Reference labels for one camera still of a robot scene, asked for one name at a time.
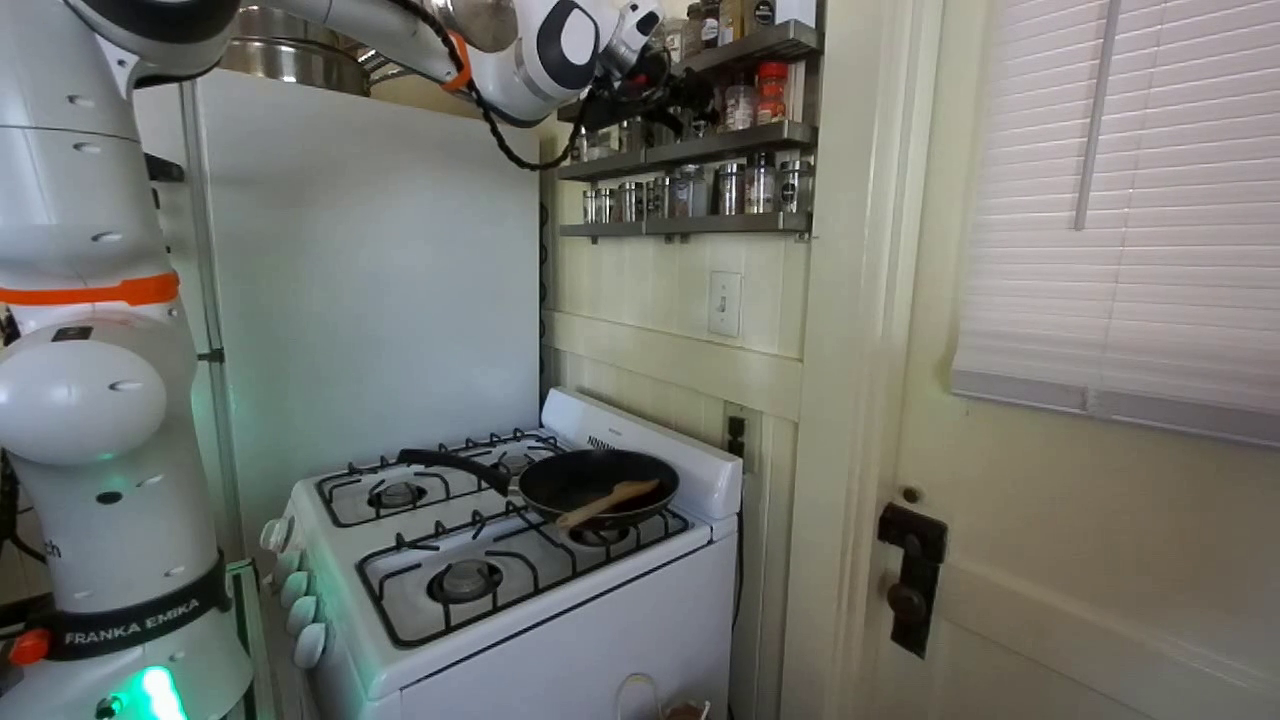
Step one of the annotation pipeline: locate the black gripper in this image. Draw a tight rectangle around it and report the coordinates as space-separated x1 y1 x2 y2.
583 39 719 137

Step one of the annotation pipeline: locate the large steel pot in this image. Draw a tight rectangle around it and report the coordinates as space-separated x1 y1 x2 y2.
216 0 379 100

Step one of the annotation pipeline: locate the white window blind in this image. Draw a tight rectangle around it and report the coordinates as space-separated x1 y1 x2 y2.
948 0 1280 451

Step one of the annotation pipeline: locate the white blind wand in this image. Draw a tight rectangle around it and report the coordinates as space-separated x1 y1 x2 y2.
1073 0 1129 230

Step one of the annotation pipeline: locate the round gas burner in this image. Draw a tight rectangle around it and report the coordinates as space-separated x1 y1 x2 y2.
572 514 638 550
429 556 510 607
363 475 431 514

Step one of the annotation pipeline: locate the black burner grate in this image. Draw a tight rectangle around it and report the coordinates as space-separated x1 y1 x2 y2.
351 523 577 650
311 457 495 531
532 501 695 574
451 423 564 470

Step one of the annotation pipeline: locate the garlic powder jar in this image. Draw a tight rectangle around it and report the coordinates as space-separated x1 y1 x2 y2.
719 79 762 133

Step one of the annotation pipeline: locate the black door lock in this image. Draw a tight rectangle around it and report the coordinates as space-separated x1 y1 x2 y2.
874 495 951 661

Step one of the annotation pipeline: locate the wooden spatula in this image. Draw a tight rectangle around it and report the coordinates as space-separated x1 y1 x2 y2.
553 475 670 535

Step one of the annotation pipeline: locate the white panel door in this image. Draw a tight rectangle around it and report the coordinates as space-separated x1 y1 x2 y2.
852 0 1280 720

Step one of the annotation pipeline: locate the white refrigerator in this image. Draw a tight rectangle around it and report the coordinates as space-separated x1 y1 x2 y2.
134 69 549 535

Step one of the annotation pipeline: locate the white gas stove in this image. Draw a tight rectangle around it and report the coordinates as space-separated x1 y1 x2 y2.
257 384 748 720

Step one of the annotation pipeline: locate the slim red spice bottle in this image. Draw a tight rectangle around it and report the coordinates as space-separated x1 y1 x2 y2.
753 56 791 128

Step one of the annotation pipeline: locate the steel cap herb jar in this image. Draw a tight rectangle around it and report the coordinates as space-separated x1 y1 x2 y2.
742 152 785 218

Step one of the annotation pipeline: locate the steel wall spice rack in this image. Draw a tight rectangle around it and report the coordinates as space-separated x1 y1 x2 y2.
553 15 823 248

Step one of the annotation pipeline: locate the black frying pan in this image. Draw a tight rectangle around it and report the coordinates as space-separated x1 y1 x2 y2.
397 444 686 526

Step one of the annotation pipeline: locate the grey vertical pole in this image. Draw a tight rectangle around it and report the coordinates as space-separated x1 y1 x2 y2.
178 76 257 563

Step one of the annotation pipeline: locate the onion powder jar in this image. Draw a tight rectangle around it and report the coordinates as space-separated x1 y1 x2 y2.
775 148 814 216

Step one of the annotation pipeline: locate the white wall outlet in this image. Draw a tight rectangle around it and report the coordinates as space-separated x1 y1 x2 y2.
706 267 748 340

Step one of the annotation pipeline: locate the small black lid jar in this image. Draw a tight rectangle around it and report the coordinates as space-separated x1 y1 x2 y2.
691 0 732 50

